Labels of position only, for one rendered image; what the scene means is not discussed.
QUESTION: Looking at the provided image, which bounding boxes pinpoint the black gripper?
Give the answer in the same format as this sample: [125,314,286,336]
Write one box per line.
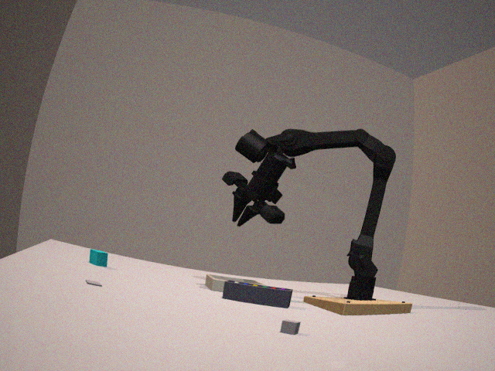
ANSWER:
[222,168,285,226]

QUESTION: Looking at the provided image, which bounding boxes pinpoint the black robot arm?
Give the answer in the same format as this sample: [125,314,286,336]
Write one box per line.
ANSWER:
[235,128,396,301]

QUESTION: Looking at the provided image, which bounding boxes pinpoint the teal cube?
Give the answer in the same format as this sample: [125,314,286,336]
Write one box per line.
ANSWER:
[89,249,108,267]

